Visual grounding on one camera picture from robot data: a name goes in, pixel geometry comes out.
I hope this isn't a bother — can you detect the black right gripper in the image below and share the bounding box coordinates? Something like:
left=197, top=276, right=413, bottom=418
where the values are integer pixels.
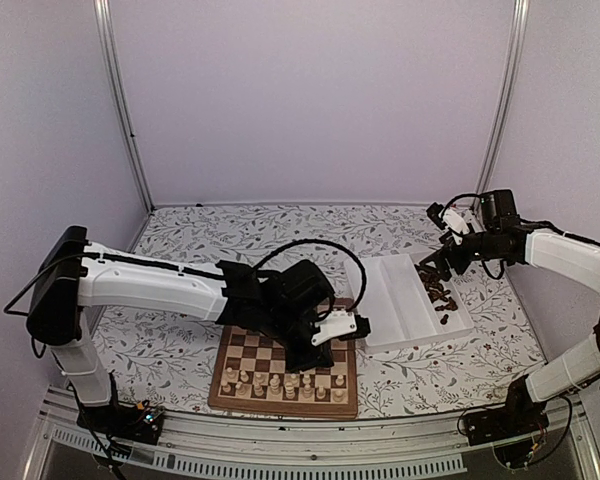
left=420, top=230, right=501, bottom=282

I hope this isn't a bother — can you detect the light chess piece bishop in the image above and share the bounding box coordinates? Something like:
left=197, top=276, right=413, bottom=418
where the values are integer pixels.
left=301, top=385, right=313, bottom=399

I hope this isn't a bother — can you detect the light chess queen piece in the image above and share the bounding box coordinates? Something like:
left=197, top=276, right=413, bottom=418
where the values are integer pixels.
left=284, top=382, right=296, bottom=399

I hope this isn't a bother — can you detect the light chess king piece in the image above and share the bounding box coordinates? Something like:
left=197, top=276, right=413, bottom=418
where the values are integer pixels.
left=268, top=383, right=282, bottom=401

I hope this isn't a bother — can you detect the light chess piece rook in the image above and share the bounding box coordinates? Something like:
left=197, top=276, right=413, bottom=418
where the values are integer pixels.
left=252, top=383, right=264, bottom=397

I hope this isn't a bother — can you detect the wooden chess board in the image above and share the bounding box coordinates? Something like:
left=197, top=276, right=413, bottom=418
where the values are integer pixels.
left=208, top=326, right=358, bottom=420

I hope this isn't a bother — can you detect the white plastic divided tray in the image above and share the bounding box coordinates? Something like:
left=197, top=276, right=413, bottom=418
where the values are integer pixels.
left=357, top=249, right=475, bottom=354

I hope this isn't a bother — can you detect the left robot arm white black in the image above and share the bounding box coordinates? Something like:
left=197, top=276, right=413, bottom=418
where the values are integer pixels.
left=4, top=226, right=334, bottom=434

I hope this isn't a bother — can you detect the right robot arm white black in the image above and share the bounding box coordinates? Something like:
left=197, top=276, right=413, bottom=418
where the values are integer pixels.
left=420, top=189, right=600, bottom=436

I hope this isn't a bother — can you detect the pile of dark chess pieces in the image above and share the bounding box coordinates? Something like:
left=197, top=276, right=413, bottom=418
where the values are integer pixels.
left=416, top=265, right=458, bottom=325

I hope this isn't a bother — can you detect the floral patterned table mat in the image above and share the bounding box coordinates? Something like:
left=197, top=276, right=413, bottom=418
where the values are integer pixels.
left=94, top=205, right=545, bottom=419

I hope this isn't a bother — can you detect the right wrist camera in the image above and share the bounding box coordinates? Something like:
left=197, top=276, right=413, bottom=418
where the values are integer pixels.
left=426, top=203, right=473, bottom=245

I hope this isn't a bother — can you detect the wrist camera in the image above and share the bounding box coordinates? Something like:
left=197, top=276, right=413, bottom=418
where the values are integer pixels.
left=426, top=203, right=473, bottom=245
left=311, top=310, right=371, bottom=346

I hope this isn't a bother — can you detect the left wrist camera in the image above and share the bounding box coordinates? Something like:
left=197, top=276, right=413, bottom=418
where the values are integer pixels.
left=311, top=310, right=371, bottom=346

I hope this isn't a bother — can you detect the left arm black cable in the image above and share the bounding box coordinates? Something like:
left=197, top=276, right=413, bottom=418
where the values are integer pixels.
left=252, top=239, right=370, bottom=316

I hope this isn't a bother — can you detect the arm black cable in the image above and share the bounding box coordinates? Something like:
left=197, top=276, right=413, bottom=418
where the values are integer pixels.
left=444, top=192, right=504, bottom=281
left=252, top=239, right=370, bottom=316

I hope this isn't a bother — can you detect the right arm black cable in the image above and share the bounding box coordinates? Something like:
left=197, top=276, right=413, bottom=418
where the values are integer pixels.
left=444, top=192, right=504, bottom=281

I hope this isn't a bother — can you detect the front aluminium rail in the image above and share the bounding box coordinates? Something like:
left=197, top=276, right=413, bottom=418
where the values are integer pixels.
left=23, top=388, right=600, bottom=479

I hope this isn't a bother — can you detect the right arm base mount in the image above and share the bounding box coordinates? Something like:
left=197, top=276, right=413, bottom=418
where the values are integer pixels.
left=457, top=402, right=549, bottom=470

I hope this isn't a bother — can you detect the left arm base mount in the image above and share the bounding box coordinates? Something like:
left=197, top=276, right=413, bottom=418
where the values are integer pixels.
left=76, top=374, right=165, bottom=445

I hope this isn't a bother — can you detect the right aluminium frame post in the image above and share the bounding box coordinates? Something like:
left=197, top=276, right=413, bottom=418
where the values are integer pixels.
left=476, top=0, right=530, bottom=193

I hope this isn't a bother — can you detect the aluminium frame post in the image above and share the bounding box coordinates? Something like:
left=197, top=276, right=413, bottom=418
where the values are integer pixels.
left=476, top=0, right=530, bottom=193
left=93, top=0, right=155, bottom=213

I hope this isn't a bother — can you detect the left aluminium frame post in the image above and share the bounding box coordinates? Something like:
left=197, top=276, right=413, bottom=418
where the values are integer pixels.
left=93, top=0, right=155, bottom=213

